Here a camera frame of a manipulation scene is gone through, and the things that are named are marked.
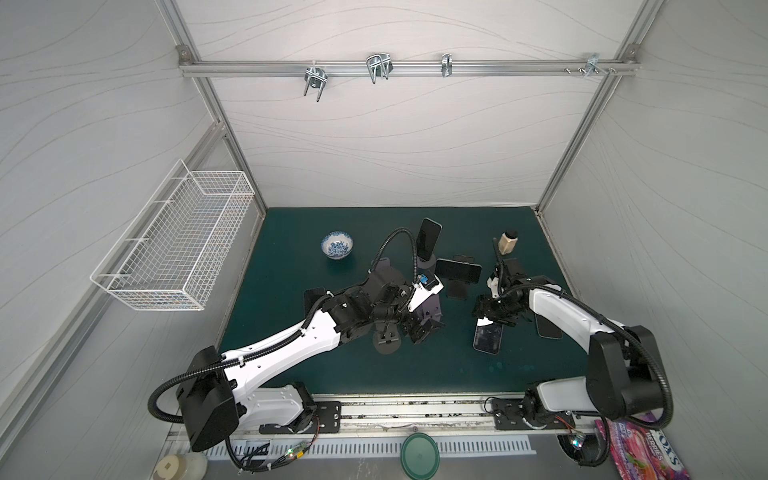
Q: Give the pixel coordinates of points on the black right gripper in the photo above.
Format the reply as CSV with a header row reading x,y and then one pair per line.
x,y
489,312

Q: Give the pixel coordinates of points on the white round object floor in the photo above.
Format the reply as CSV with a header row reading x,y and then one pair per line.
x,y
191,466

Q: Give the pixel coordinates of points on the purple candy bag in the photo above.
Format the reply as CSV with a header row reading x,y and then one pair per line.
x,y
640,453

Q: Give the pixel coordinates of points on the grey phone stand right front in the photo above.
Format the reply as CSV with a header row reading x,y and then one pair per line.
x,y
433,306

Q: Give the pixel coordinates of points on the grey phone stand left front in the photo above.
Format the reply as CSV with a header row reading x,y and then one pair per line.
x,y
386,338

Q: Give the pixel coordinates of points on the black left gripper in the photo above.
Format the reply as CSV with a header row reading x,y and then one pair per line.
x,y
422,331

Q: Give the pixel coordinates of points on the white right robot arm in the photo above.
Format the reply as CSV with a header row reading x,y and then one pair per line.
x,y
625,378

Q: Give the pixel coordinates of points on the grey phone stand right back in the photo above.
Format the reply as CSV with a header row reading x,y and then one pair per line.
x,y
426,264

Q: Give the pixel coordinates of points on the blue white ceramic bowl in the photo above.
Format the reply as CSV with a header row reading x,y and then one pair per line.
x,y
337,245

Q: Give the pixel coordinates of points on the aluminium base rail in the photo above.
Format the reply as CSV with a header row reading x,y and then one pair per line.
x,y
462,425

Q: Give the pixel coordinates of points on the aluminium overhead rail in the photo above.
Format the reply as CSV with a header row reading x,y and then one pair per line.
x,y
452,67

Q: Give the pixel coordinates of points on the grey phone stand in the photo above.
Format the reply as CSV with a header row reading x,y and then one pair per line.
x,y
386,338
433,306
426,264

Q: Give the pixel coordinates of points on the metal clamp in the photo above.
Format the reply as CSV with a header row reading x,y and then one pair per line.
x,y
379,65
315,78

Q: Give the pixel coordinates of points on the green round lid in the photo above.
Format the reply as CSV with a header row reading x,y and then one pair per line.
x,y
420,456

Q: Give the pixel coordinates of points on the metal clamp middle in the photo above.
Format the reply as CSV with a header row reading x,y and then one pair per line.
x,y
379,65

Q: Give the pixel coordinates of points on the metal bracket right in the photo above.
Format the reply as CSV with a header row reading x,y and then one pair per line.
x,y
591,68

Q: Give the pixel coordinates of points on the metal clamp left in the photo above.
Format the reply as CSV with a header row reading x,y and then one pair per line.
x,y
315,78

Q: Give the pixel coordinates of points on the phone on horizontal stand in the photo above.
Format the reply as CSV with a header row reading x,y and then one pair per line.
x,y
459,271

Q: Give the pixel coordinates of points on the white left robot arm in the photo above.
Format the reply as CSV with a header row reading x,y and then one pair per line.
x,y
222,392

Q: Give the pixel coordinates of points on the white wire basket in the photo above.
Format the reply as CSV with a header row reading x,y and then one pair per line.
x,y
170,255

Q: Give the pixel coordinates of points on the black round fan floor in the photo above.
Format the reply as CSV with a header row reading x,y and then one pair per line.
x,y
586,450

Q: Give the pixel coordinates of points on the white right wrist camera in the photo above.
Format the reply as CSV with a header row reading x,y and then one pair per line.
x,y
494,285

